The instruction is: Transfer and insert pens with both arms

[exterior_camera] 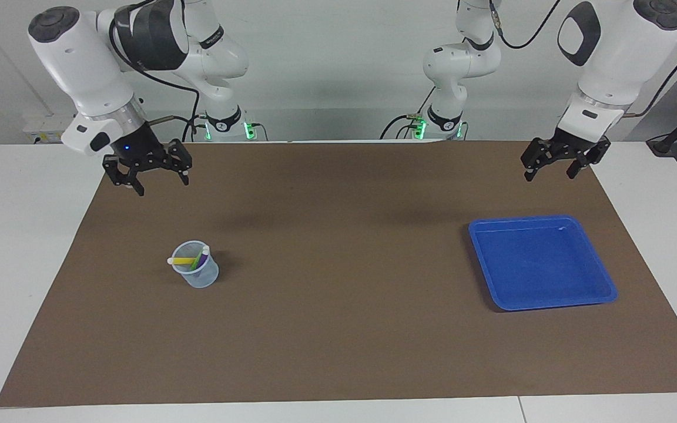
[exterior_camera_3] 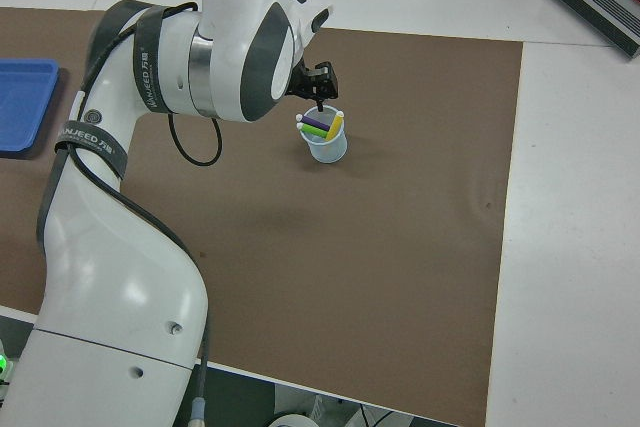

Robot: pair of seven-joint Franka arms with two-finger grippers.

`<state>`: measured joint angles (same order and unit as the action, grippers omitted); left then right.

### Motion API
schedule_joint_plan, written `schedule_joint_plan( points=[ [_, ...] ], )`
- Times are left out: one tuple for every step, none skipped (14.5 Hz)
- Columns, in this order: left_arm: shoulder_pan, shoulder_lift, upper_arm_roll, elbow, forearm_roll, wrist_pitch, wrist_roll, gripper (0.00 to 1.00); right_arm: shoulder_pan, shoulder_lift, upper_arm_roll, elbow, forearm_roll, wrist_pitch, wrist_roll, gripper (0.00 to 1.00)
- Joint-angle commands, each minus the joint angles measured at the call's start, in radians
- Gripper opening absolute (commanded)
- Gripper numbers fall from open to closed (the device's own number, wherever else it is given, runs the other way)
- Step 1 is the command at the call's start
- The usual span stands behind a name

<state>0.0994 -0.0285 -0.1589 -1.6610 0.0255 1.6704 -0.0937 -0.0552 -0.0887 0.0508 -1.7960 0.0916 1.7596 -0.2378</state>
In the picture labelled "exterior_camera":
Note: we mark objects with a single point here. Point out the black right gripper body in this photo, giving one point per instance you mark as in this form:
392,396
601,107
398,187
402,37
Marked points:
137,150

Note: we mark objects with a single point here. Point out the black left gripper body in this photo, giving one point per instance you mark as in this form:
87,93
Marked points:
570,144

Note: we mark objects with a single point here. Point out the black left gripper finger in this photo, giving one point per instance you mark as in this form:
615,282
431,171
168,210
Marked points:
535,157
591,155

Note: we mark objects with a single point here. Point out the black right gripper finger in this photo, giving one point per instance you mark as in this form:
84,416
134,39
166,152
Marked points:
120,173
181,157

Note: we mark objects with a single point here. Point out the green test tube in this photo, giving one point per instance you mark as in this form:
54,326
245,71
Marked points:
200,258

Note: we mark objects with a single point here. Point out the yellow marker pen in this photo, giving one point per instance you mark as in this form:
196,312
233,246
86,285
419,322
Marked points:
183,261

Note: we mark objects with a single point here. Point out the purple marker pen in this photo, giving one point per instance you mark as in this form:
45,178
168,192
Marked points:
195,261

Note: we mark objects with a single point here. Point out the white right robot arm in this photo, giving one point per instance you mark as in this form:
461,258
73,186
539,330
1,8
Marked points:
86,59

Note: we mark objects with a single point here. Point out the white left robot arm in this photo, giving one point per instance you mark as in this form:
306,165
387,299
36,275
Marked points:
609,53

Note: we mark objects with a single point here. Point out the white power strip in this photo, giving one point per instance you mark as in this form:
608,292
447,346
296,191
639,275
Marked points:
44,126

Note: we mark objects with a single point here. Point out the blue plastic tray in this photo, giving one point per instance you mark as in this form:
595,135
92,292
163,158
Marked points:
538,264

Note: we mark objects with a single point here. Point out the translucent plastic cup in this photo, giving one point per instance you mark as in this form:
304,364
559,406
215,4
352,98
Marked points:
200,280

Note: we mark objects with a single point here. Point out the brown table mat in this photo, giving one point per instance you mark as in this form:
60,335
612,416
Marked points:
338,329

